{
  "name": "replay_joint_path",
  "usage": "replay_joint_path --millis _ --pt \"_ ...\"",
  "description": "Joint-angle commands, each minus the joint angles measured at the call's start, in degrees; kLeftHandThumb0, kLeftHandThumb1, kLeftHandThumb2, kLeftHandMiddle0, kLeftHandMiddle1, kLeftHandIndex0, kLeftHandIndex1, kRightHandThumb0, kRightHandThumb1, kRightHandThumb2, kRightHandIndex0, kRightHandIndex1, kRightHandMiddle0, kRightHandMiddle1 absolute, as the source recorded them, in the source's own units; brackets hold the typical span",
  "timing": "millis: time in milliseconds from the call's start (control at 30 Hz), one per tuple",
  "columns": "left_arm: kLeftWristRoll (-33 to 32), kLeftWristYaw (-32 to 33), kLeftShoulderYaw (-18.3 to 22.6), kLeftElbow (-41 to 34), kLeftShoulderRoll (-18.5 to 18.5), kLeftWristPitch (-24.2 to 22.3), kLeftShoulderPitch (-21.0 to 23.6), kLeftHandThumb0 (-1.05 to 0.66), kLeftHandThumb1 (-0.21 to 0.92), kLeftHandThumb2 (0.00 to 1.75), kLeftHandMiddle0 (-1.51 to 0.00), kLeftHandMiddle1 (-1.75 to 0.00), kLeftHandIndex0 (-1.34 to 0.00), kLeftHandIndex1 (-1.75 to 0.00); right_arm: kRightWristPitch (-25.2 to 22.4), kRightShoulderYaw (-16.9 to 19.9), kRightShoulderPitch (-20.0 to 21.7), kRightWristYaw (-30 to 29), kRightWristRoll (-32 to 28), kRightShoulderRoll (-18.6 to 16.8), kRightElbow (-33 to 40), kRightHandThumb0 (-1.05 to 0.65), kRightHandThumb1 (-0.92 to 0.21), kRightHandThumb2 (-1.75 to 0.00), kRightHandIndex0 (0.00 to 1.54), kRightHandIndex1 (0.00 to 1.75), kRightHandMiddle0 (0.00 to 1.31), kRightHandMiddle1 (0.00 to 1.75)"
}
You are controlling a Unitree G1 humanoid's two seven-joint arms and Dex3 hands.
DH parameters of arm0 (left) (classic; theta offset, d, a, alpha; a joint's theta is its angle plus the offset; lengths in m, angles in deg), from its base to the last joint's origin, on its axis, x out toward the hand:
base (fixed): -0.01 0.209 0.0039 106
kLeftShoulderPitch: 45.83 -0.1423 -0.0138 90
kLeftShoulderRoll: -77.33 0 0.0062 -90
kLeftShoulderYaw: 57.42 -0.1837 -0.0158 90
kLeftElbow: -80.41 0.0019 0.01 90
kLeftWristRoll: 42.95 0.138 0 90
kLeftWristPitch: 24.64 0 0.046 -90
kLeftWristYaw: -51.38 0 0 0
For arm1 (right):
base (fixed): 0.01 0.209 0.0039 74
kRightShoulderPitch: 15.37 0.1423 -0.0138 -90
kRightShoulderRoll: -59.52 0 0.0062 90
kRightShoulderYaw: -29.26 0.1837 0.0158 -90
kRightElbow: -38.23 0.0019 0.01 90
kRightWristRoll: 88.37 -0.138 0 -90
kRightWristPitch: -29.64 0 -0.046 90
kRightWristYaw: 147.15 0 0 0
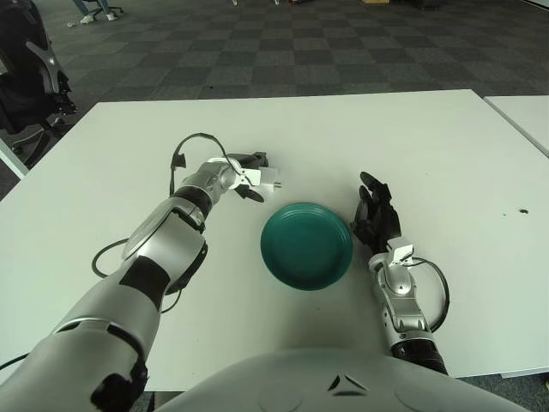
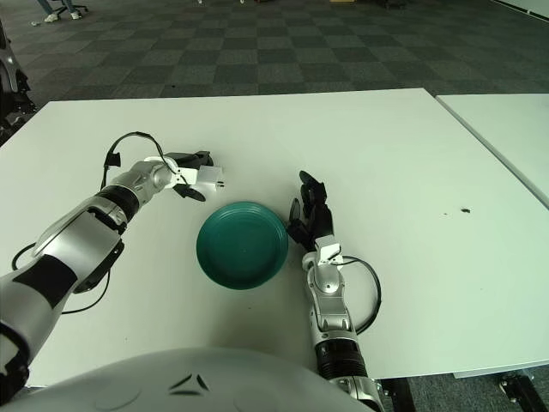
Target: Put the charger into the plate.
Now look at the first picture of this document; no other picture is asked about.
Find seated person legs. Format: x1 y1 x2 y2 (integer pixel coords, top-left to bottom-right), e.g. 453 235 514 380
72 0 119 25

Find black rolling chair base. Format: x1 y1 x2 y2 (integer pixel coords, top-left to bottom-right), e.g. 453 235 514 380
87 0 125 21

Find black grey office chair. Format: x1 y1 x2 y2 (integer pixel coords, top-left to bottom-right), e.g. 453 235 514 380
0 0 78 168

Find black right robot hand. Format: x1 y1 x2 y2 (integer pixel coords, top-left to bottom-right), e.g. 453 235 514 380
349 171 404 254

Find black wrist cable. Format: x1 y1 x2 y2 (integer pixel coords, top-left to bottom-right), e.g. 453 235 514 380
413 257 451 334
169 131 236 198

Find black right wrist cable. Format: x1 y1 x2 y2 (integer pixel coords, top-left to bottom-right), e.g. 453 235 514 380
413 257 451 334

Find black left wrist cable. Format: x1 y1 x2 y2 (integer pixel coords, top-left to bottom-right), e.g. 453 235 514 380
169 131 236 198

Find green plate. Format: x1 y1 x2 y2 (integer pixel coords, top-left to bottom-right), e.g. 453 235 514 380
260 202 355 293

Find white table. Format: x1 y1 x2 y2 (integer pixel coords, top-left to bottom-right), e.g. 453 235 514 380
483 94 549 158
0 136 31 179

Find black upper arm cable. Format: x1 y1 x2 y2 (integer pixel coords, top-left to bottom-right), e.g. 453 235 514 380
92 239 185 314

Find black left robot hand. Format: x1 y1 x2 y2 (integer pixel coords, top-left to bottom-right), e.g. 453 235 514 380
225 150 271 203

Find grey robot torso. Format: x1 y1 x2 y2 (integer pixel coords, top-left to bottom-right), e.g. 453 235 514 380
158 347 549 412

